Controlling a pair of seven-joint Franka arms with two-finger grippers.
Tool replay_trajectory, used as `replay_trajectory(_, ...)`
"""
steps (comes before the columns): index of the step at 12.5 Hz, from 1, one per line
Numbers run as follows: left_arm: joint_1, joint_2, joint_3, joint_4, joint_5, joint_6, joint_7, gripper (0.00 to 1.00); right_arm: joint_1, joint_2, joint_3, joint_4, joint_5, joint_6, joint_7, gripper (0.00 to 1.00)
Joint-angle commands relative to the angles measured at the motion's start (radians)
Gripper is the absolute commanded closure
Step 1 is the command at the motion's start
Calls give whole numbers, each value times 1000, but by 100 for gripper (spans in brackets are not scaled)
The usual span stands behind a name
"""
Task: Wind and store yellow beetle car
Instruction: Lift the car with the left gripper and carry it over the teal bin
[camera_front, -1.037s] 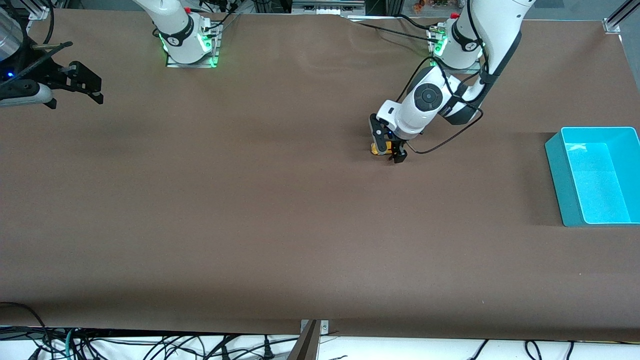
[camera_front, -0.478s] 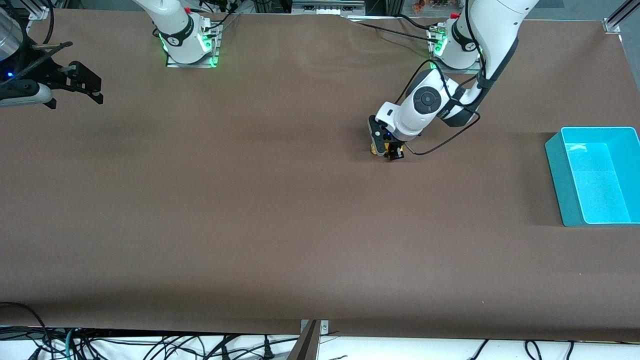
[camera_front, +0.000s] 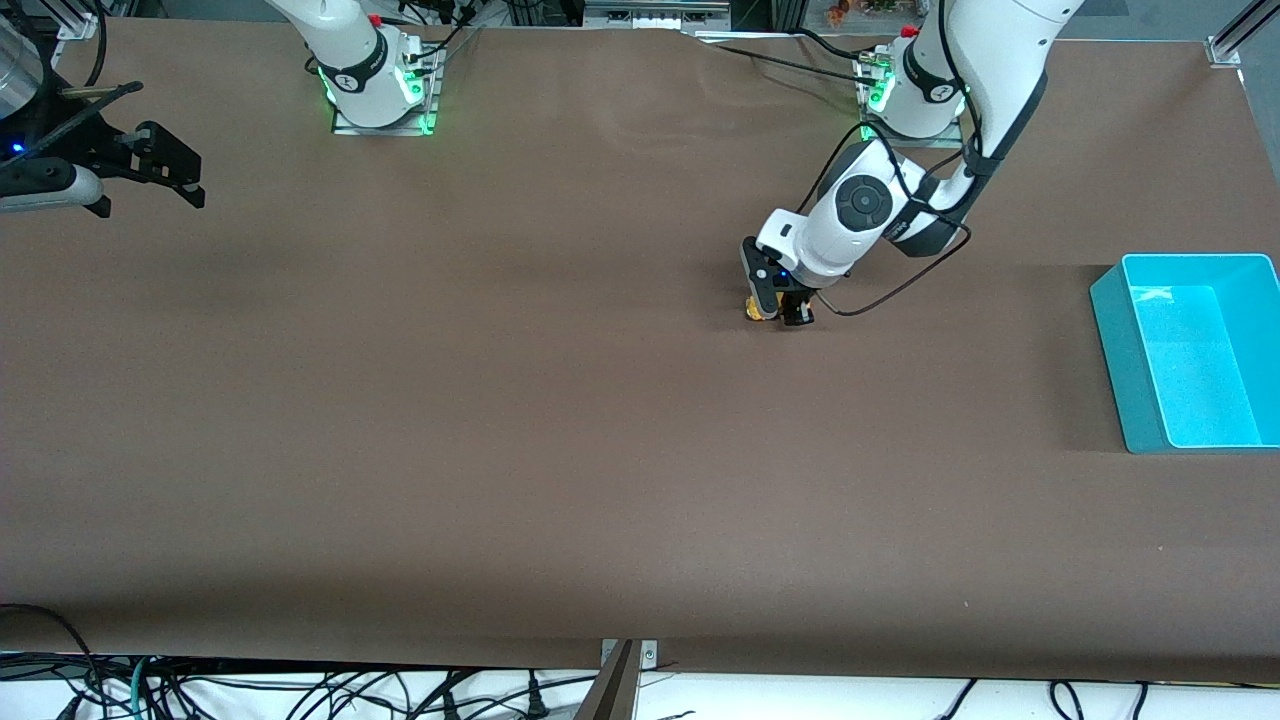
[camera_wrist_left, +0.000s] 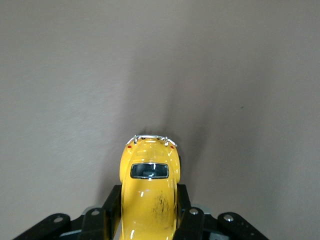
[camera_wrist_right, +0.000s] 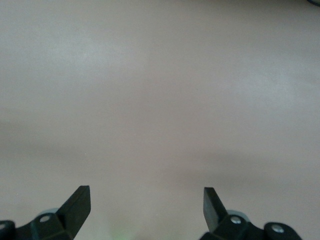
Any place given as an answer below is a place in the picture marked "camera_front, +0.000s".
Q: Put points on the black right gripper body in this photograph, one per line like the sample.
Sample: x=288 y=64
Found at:
x=88 y=152

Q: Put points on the yellow beetle toy car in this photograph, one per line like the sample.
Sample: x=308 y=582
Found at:
x=752 y=312

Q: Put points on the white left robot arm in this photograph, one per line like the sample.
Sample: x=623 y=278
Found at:
x=860 y=205

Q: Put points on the small orange object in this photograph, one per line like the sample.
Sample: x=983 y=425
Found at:
x=837 y=12

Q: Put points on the grey connector box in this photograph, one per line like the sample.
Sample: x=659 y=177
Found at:
x=655 y=18

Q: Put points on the teal plastic bin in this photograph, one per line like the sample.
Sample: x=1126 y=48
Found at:
x=1200 y=380

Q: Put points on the dark metal bar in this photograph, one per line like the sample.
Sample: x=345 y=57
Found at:
x=612 y=695

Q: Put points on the aluminium corner bracket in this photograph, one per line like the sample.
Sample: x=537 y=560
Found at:
x=78 y=25
x=1222 y=50

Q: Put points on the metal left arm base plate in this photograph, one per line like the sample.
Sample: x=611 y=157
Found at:
x=915 y=143

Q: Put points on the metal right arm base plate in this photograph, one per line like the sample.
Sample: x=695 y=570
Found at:
x=385 y=131

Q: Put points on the small metal clamp bracket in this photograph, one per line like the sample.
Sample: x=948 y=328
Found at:
x=648 y=655

